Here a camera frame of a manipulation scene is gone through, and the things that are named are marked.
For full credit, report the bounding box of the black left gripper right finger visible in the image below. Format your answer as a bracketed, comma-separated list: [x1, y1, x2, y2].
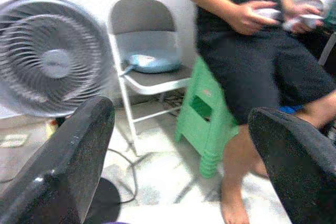
[248, 107, 336, 224]

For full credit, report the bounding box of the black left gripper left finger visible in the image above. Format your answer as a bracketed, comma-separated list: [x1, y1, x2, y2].
[0, 95, 116, 224]

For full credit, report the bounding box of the white handheld controller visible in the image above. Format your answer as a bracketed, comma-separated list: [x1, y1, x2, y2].
[253, 8, 282, 24]
[283, 13, 324, 31]

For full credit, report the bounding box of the person's left hand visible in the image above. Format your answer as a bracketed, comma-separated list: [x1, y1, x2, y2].
[281, 0, 326, 35]

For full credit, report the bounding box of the person's right hand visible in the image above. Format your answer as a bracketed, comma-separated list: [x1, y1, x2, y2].
[230, 0, 279, 36]

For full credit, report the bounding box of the white power plug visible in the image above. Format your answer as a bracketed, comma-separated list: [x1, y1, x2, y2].
[0, 133, 28, 148]

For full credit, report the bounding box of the green plastic stool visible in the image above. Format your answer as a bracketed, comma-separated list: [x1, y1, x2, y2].
[174, 56, 239, 179]

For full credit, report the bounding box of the person in black clothes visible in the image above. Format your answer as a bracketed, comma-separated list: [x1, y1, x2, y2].
[167, 0, 336, 224]

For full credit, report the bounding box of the grey standing fan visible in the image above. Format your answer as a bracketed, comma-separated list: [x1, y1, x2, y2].
[0, 0, 122, 224]

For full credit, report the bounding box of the light blue cushion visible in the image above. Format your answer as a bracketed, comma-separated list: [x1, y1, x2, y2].
[123, 54, 182, 74]

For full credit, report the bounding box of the grey folding chair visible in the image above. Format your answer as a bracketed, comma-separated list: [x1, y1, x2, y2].
[109, 0, 200, 156]

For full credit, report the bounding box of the black fan power cable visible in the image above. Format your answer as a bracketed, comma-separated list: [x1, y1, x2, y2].
[107, 147, 158, 204]

